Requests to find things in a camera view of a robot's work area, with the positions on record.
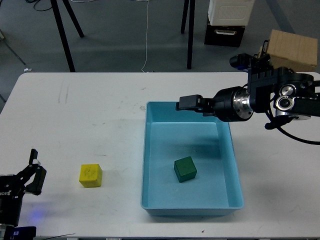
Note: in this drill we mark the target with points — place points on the wooden box with handles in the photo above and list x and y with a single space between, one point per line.
297 52

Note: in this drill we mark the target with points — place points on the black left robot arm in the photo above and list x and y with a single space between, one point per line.
10 209

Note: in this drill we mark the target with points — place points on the blue plastic bin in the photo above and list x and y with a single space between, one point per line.
171 135

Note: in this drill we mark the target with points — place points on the white plastic appliance box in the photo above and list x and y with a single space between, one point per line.
230 12

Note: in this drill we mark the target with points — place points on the black left gripper wide finger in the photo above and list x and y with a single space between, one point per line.
35 187

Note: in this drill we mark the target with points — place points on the green wooden block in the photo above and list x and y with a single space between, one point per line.
185 169

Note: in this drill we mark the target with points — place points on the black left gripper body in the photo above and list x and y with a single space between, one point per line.
14 185

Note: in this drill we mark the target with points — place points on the black right table legs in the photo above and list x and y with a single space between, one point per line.
188 11

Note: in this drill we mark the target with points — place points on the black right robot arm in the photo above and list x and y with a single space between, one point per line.
281 93

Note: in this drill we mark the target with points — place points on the black right gripper thin finger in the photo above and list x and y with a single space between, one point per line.
206 107

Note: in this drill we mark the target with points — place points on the black storage crate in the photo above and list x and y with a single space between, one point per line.
222 35

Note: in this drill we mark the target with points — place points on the black left gripper thin finger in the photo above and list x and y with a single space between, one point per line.
33 158

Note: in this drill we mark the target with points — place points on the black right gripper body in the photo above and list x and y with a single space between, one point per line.
232 105

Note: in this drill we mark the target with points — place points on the yellow wooden block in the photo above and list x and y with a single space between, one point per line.
90 175

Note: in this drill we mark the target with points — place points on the black right gripper wide finger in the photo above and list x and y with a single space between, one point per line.
189 103

